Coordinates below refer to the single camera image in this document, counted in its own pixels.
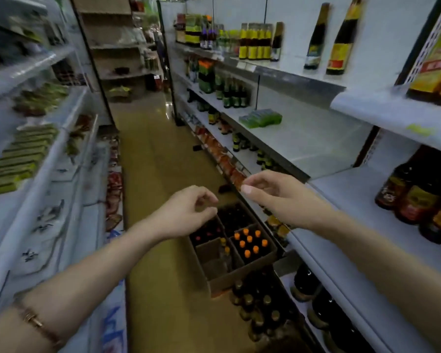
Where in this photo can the person's right hand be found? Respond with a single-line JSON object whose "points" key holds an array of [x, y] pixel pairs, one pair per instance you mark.
{"points": [[286, 200]]}

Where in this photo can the person's left hand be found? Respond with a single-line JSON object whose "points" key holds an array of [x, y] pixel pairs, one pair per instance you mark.
{"points": [[180, 215]]}

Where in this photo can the person's right thumb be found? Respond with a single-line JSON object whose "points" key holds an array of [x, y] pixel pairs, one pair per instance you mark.
{"points": [[253, 194]]}

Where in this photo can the person's left thumb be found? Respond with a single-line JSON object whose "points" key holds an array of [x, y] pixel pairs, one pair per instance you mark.
{"points": [[207, 215]]}

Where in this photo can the person's right forearm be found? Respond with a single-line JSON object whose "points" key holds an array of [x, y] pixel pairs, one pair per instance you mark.
{"points": [[382, 260]]}

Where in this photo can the person's left forearm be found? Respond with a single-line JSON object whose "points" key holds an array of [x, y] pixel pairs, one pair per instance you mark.
{"points": [[77, 283]]}

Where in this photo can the group of dark boxed bottles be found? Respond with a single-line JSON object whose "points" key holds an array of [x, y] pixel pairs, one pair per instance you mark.
{"points": [[220, 226]]}

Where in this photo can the group of orange-capped bottles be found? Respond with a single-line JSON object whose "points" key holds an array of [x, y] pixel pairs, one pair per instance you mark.
{"points": [[250, 240]]}

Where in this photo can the row of red packets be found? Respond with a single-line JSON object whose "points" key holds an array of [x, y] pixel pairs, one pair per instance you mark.
{"points": [[220, 158]]}

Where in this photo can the brown cardboard box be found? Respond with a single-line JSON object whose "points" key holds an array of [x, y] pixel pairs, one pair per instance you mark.
{"points": [[220, 273]]}

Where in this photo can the stack of green packets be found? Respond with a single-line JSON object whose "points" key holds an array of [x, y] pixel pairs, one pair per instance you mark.
{"points": [[261, 118]]}

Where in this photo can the white metal shelving unit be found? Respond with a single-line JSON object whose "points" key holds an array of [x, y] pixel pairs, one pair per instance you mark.
{"points": [[316, 143]]}

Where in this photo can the row of green glass bottles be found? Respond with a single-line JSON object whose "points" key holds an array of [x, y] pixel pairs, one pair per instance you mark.
{"points": [[232, 93]]}

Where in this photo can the cluster of dark floor bottles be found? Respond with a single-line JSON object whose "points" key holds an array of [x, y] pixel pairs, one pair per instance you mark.
{"points": [[259, 308]]}

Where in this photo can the row of large dark bottles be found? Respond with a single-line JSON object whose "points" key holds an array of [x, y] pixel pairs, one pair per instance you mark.
{"points": [[323, 308]]}

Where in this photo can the row of yellow-labelled bottles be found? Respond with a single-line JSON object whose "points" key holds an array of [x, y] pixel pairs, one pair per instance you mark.
{"points": [[255, 42]]}

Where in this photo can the small dark bottle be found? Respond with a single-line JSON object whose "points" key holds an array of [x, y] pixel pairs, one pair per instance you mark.
{"points": [[277, 42]]}

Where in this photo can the row of dark sauce bottles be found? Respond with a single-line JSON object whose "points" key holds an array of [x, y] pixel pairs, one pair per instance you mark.
{"points": [[419, 196]]}

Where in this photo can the white shelving unit with packets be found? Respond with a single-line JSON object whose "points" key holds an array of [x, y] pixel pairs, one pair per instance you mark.
{"points": [[40, 216]]}

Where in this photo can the tall dark bottle green label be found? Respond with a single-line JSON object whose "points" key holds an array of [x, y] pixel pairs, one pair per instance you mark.
{"points": [[317, 38]]}

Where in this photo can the row of mixed small bottles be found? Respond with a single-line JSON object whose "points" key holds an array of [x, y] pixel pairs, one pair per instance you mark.
{"points": [[202, 33]]}

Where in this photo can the tall dark bottle yellow label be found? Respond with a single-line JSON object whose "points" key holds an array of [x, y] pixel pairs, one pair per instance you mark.
{"points": [[344, 40]]}

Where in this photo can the stack of green flat boxes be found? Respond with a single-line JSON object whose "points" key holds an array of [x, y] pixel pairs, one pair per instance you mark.
{"points": [[20, 159]]}

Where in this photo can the beige shelving unit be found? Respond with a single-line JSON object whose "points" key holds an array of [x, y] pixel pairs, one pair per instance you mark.
{"points": [[112, 40]]}

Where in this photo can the pile of green snack bags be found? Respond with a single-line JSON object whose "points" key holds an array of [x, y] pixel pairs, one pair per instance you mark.
{"points": [[40, 99]]}

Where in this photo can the yellow orange package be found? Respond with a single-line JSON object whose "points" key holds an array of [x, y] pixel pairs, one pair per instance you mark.
{"points": [[435, 66]]}

